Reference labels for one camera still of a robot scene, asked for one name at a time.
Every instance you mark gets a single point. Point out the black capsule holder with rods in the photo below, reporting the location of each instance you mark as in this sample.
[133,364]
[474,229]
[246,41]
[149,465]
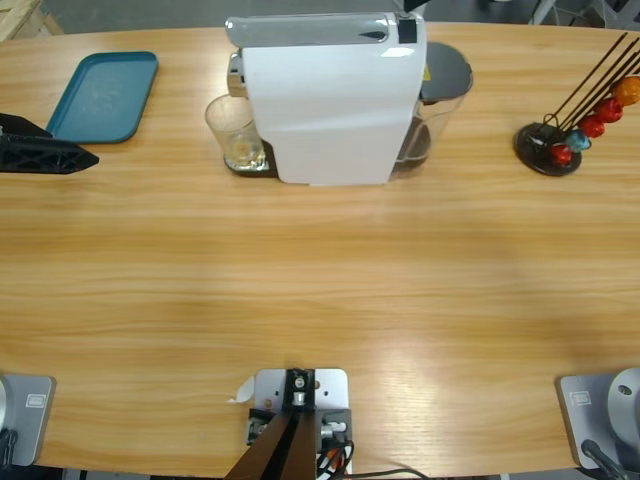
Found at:
[530,145]

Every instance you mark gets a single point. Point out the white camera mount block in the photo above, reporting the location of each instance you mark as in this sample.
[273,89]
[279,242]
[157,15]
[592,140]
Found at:
[332,385]

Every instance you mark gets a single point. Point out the clear drinking glass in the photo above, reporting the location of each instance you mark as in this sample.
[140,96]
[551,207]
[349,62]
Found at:
[235,135]

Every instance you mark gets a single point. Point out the silver drip tray grate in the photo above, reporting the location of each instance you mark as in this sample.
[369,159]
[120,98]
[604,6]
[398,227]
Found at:
[245,167]

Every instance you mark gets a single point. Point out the blue coffee capsule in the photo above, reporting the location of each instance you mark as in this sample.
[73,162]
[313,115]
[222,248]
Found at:
[580,140]

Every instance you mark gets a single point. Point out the white paper scrap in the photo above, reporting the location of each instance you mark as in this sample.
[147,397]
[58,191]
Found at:
[246,390]

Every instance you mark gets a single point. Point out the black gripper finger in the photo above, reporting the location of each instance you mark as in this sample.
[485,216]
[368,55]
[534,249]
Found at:
[45,157]
[416,4]
[22,127]

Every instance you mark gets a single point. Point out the orange coffee capsule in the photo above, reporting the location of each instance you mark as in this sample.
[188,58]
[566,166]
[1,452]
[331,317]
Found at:
[628,90]

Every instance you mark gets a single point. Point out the wooden pallet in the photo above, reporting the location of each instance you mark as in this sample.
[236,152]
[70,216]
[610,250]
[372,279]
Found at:
[25,20]

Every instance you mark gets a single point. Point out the white metal frame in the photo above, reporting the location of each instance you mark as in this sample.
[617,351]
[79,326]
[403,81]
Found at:
[545,7]

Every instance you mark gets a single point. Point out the teal plastic tray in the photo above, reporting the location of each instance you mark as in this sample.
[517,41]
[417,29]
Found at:
[105,95]

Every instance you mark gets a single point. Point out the white capsule coffee machine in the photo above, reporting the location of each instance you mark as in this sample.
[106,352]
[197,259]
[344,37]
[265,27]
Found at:
[325,125]

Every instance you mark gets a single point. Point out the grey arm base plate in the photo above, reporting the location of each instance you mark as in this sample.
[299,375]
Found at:
[580,400]
[30,400]

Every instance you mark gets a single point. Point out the red coffee capsule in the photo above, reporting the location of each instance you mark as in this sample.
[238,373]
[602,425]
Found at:
[562,155]
[592,126]
[609,110]

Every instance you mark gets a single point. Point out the grey coffee machine lever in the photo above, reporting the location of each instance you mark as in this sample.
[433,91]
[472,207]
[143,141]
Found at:
[310,30]

